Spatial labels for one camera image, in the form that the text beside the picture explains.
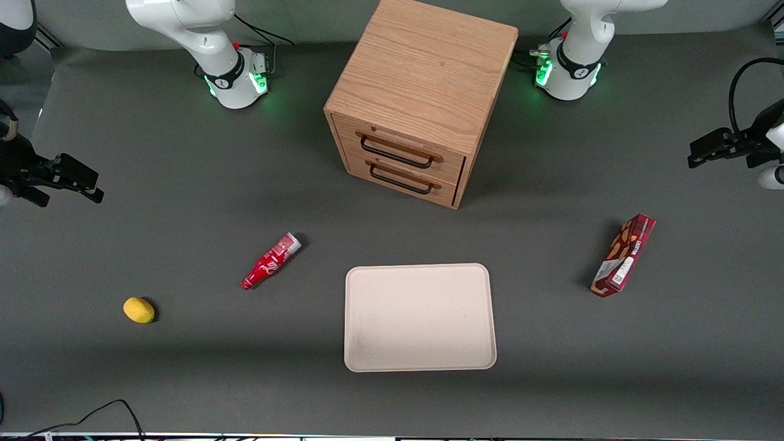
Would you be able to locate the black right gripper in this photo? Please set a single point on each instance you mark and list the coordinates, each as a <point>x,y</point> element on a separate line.
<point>18,164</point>

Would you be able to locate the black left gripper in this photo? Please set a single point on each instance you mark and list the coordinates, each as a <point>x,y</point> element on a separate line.
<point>754,144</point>

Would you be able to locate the red cookie box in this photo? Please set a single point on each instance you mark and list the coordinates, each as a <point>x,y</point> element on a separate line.
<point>623,254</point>

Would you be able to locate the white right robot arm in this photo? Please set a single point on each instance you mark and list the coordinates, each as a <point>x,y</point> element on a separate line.
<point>202,37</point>

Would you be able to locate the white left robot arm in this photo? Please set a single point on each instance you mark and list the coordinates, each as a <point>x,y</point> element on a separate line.
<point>582,55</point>

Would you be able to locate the beige rectangular tray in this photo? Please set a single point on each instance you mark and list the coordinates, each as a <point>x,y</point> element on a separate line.
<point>419,317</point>

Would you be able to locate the yellow lemon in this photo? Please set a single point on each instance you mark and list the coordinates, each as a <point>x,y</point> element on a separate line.
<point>138,310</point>

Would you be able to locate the red cola bottle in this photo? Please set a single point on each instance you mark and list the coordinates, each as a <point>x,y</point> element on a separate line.
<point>269,262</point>

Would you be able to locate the wooden drawer cabinet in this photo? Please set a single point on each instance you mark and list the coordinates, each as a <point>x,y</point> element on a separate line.
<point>422,67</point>

